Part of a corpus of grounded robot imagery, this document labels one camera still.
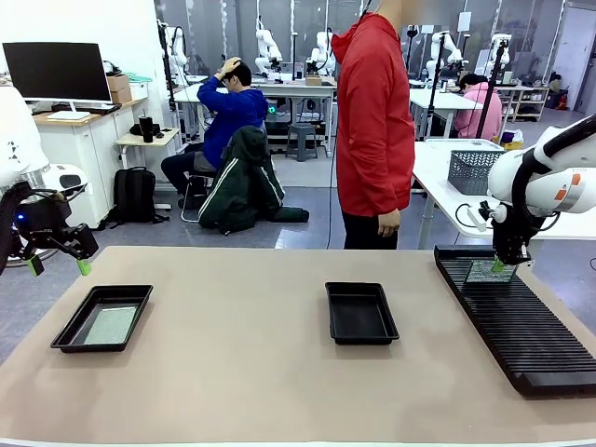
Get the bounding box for black slotted PCB rack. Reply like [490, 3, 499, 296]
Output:
[433, 244, 596, 398]

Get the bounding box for black backpack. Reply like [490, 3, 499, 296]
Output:
[107, 166, 171, 230]

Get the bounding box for black tripod pole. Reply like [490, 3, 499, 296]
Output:
[425, 31, 449, 141]
[473, 39, 511, 140]

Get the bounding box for black plastic ESD tray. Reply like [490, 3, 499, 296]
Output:
[49, 284, 155, 354]
[324, 281, 400, 346]

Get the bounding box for purple and yellow box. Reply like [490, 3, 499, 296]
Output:
[492, 129, 525, 152]

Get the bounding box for person's right hand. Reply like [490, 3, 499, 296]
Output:
[376, 207, 402, 239]

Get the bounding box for white work table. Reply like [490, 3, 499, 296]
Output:
[411, 138, 596, 251]

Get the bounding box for white cabinet desk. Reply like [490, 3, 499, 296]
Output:
[32, 96, 151, 230]

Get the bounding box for white plastic basket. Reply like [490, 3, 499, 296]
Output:
[425, 137, 507, 153]

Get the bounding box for white background desk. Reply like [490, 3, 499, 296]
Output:
[172, 83, 209, 143]
[409, 87, 485, 141]
[251, 76, 339, 157]

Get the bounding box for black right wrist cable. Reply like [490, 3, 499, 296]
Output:
[454, 200, 493, 230]

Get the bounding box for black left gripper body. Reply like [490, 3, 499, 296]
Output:
[15, 197, 73, 246]

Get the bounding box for small wooden side table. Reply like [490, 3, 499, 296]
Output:
[115, 128, 183, 194]

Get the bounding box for black computer monitor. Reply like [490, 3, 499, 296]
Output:
[2, 41, 114, 121]

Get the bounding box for cardboard box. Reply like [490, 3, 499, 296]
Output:
[105, 74, 133, 104]

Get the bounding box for dark green striped jacket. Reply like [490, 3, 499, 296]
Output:
[197, 124, 310, 236]

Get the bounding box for grey plastic stool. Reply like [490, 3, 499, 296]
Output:
[284, 122, 319, 163]

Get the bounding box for green perforated circuit board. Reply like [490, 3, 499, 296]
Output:
[465, 259, 517, 284]
[83, 305, 139, 346]

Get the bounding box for person in blue hoodie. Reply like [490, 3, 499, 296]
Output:
[160, 56, 270, 210]

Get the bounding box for person's right forearm red sleeve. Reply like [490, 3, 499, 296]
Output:
[372, 153, 413, 215]

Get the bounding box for black keyboard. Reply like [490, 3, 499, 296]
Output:
[50, 102, 123, 115]

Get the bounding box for person in red jacket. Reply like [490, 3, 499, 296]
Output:
[331, 0, 416, 251]

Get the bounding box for black tumbler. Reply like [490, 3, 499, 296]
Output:
[138, 111, 156, 143]

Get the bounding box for person in pink hoodie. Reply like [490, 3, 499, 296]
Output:
[454, 73, 506, 142]

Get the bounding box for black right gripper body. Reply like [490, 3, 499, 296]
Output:
[491, 214, 534, 267]

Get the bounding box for black folding chair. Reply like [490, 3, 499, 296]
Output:
[180, 168, 221, 224]

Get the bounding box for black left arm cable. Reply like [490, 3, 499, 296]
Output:
[0, 181, 32, 277]

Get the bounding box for wooden storage shelf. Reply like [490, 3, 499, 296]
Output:
[500, 85, 551, 124]

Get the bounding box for grey plastic basket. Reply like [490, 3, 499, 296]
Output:
[447, 149, 507, 197]

